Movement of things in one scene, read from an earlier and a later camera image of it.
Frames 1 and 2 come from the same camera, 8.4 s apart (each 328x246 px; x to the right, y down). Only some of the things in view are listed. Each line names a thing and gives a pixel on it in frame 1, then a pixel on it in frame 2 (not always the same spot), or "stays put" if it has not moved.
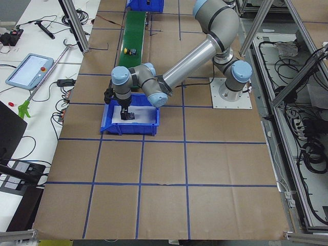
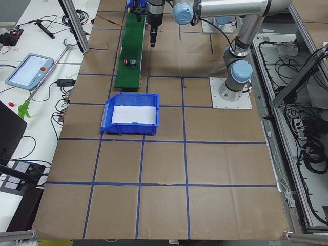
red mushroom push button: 126,116 → 131,62
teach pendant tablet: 28,74 stays put
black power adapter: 66,82 stays put
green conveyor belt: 133,38 stays put
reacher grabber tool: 25,108 stays put
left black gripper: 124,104 → 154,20
